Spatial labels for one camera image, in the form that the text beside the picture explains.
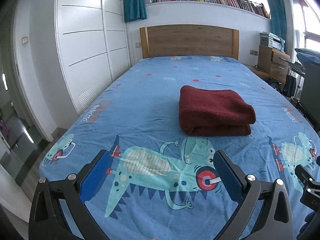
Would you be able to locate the dark red knit sweater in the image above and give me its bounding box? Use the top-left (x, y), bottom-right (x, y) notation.
top-left (179, 86), bottom-right (256, 137)

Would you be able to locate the teal left curtain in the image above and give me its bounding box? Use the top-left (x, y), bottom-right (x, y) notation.
top-left (124, 0), bottom-right (147, 23)

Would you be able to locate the wooden headboard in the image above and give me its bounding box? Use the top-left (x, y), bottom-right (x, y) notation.
top-left (139, 24), bottom-right (239, 60)

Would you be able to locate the blue dinosaur bed sheet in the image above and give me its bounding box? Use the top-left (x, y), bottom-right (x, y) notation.
top-left (39, 56), bottom-right (319, 239)

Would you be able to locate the dark chair with blue cushion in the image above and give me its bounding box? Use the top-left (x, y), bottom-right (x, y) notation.
top-left (295, 48), bottom-right (319, 133)

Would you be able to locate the wall power socket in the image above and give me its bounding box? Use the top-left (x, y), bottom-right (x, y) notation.
top-left (249, 50), bottom-right (258, 56)

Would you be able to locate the wooden drawer nightstand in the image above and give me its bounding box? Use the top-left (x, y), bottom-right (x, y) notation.
top-left (258, 45), bottom-right (291, 82)

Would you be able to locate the black bag on floor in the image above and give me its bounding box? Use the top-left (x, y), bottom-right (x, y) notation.
top-left (282, 72), bottom-right (297, 98)

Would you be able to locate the teal right curtain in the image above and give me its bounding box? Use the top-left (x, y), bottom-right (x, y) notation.
top-left (267, 0), bottom-right (287, 40)

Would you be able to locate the white wall light switch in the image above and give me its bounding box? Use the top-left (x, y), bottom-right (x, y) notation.
top-left (22, 36), bottom-right (29, 45)

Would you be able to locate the teal curtain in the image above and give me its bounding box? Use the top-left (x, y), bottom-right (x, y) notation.
top-left (267, 0), bottom-right (287, 40)
top-left (124, 0), bottom-right (147, 23)

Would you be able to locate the grey storage box stack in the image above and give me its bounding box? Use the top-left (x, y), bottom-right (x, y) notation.
top-left (260, 32), bottom-right (285, 52)

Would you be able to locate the white sliding wardrobe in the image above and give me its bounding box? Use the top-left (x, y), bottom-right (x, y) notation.
top-left (55, 0), bottom-right (130, 114)

